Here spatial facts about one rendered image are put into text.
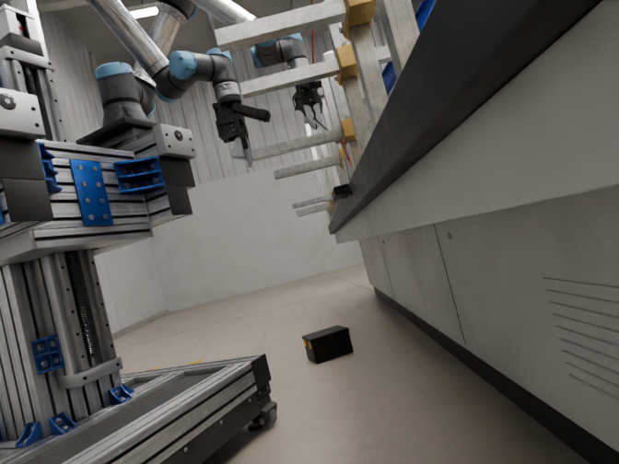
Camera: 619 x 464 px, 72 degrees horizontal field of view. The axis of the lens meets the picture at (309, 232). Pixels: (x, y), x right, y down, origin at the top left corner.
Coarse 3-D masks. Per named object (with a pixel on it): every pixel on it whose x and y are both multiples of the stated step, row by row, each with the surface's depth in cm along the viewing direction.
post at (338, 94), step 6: (324, 54) 132; (330, 54) 132; (324, 60) 133; (330, 78) 132; (330, 84) 134; (336, 84) 132; (336, 90) 132; (342, 90) 132; (336, 96) 132; (342, 96) 132; (336, 102) 132; (342, 102) 132; (336, 108) 133; (342, 108) 132; (342, 114) 132; (348, 114) 131; (342, 120) 131; (354, 144) 131; (354, 150) 131; (354, 156) 131; (354, 162) 131
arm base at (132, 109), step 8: (104, 104) 135; (112, 104) 134; (120, 104) 134; (128, 104) 135; (136, 104) 138; (104, 112) 136; (112, 112) 133; (120, 112) 133; (128, 112) 134; (136, 112) 136; (104, 120) 134; (112, 120) 132; (144, 120) 137
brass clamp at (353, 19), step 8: (344, 0) 78; (352, 0) 74; (360, 0) 74; (368, 0) 74; (352, 8) 75; (360, 8) 76; (368, 8) 77; (352, 16) 78; (360, 16) 78; (368, 16) 79; (344, 24) 83; (352, 24) 81; (360, 24) 81; (368, 24) 82; (344, 32) 85
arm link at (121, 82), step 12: (96, 72) 136; (108, 72) 135; (120, 72) 136; (132, 72) 140; (108, 84) 134; (120, 84) 135; (132, 84) 138; (108, 96) 134; (120, 96) 135; (132, 96) 137
